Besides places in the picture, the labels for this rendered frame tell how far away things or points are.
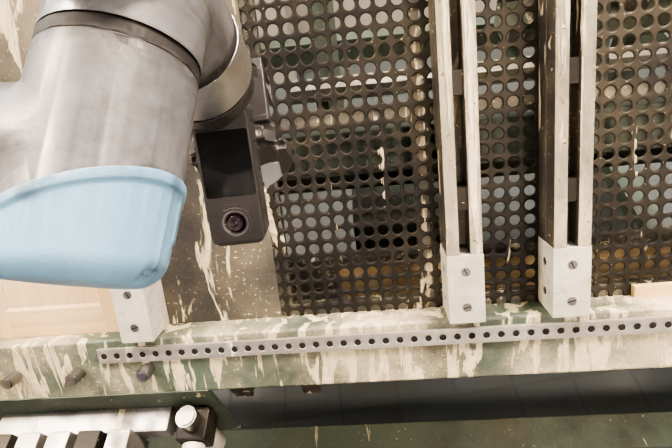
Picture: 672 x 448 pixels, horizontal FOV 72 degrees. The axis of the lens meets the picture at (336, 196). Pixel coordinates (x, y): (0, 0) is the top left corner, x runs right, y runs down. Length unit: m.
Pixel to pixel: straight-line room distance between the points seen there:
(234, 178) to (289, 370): 0.60
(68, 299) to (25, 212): 0.85
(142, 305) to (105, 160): 0.72
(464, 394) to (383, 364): 0.91
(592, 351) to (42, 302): 1.03
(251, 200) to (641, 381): 1.73
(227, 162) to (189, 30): 0.15
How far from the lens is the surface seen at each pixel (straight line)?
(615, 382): 1.93
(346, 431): 1.56
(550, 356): 0.95
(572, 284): 0.87
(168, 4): 0.24
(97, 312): 1.03
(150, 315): 0.93
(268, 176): 0.49
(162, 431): 1.08
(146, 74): 0.22
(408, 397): 1.77
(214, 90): 0.31
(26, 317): 1.12
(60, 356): 1.08
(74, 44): 0.22
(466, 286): 0.82
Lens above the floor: 1.68
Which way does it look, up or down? 47 degrees down
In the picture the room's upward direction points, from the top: 10 degrees counter-clockwise
